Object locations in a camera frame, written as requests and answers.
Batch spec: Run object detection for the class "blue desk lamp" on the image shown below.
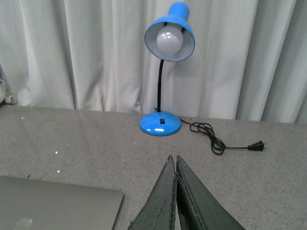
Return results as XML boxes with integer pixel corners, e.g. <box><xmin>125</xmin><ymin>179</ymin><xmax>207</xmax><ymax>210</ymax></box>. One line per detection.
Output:
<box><xmin>140</xmin><ymin>2</ymin><xmax>195</xmax><ymax>136</ymax></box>

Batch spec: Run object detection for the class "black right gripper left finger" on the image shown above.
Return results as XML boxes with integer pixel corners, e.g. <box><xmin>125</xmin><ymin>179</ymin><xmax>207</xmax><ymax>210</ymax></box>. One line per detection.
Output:
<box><xmin>128</xmin><ymin>155</ymin><xmax>177</xmax><ymax>230</ymax></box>

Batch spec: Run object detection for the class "black lamp power cable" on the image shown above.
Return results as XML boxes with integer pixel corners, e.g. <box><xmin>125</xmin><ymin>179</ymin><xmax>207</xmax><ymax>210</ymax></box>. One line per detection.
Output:
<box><xmin>179</xmin><ymin>118</ymin><xmax>265</xmax><ymax>156</ymax></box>

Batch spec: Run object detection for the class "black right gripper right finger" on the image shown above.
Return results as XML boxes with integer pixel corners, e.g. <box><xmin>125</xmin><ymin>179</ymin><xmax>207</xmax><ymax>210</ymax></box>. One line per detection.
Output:
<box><xmin>176</xmin><ymin>155</ymin><xmax>244</xmax><ymax>230</ymax></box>

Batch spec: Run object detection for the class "crumpled clear plastic bag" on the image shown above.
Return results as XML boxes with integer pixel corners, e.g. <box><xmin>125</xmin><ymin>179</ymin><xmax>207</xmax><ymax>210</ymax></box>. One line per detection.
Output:
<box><xmin>0</xmin><ymin>67</ymin><xmax>18</xmax><ymax>105</ymax></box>

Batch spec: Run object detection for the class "grey laptop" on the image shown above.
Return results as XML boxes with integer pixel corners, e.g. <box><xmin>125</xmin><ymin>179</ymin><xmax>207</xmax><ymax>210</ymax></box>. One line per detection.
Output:
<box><xmin>0</xmin><ymin>176</ymin><xmax>124</xmax><ymax>230</ymax></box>

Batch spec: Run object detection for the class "white curtain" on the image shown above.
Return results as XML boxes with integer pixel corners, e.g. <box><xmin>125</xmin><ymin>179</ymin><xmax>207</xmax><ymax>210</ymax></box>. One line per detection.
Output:
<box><xmin>0</xmin><ymin>0</ymin><xmax>307</xmax><ymax>124</ymax></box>

